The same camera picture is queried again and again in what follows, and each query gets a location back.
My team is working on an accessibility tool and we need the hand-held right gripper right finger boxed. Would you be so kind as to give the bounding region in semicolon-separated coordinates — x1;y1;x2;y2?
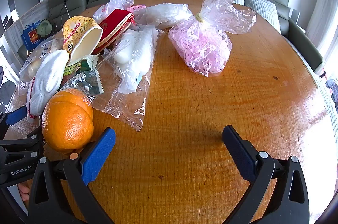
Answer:
222;125;309;224

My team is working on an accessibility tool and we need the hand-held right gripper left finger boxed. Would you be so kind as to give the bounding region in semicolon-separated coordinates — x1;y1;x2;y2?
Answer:
28;127;117;224

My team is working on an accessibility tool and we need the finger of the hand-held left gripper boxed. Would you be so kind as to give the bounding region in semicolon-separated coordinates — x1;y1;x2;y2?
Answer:
0;132;46;161
0;107;28;140

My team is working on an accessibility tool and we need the orange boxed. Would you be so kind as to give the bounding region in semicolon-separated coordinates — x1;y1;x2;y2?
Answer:
42;88;94;153

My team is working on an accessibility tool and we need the white cotton glove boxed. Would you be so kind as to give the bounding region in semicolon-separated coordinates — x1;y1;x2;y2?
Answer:
26;50;70;117

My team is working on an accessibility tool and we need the bagged bread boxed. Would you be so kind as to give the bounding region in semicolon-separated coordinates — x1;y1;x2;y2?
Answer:
18;39;64;87

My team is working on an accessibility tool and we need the green striped snack wrapper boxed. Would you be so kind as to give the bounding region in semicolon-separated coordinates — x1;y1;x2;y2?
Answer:
64;54;99;78

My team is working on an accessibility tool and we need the clear bag with white items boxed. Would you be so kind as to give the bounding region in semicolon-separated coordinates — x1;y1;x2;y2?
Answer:
92;23;165;132

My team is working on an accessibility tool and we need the yellow paper cup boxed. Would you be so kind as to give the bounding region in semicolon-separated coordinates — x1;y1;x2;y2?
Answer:
62;16;103;63

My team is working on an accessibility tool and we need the bag of pink rubber bands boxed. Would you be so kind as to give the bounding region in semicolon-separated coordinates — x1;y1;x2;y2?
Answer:
168;0;256;78

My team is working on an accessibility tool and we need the red pouch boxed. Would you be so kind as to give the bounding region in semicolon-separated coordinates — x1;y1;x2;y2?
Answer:
92;9;136;55

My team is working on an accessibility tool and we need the pink plastic clip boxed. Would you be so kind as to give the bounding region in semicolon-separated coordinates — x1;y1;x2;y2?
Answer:
127;4;147;13

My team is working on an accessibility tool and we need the clear bag with white filling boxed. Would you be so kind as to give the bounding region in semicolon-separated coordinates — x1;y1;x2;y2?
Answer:
135;2;193;29

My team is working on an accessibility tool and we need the person's left hand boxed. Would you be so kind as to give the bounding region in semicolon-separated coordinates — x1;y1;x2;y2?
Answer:
17;183;30;207

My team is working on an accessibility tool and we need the blue shopping bag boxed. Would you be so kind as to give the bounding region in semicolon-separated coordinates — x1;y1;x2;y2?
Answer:
21;24;44;52

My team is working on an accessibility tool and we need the green hat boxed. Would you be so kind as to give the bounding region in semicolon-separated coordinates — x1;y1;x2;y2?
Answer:
36;19;55;36

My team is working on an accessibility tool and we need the dark grey object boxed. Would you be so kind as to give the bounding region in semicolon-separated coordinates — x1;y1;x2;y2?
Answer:
320;72;338;103

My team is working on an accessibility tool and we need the grey quilted pillow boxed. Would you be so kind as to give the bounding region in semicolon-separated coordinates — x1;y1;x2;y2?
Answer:
244;0;281;32

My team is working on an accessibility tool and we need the white curtain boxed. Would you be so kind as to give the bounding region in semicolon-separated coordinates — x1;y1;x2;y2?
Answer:
304;0;338;56

